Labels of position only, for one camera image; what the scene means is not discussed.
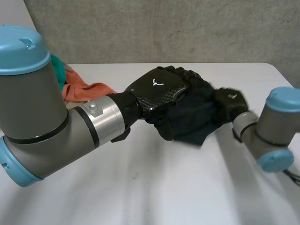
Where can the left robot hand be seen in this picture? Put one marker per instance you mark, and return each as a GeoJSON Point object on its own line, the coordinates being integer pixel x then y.
{"type": "Point", "coordinates": [159, 89]}

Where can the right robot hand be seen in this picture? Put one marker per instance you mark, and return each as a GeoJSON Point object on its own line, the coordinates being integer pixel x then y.
{"type": "Point", "coordinates": [230, 103]}

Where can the dark blue cloth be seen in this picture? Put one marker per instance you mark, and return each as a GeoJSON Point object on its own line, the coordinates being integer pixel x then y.
{"type": "Point", "coordinates": [192, 122]}

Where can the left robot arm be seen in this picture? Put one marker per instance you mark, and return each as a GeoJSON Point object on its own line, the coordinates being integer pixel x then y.
{"type": "Point", "coordinates": [35, 112]}

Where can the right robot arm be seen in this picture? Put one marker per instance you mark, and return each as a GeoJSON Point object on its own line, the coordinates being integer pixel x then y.
{"type": "Point", "coordinates": [274, 131]}

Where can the coral towel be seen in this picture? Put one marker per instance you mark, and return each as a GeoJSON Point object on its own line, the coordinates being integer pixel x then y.
{"type": "Point", "coordinates": [79, 89]}

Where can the teal towel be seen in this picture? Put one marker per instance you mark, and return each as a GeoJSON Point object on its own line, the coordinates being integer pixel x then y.
{"type": "Point", "coordinates": [58, 72]}

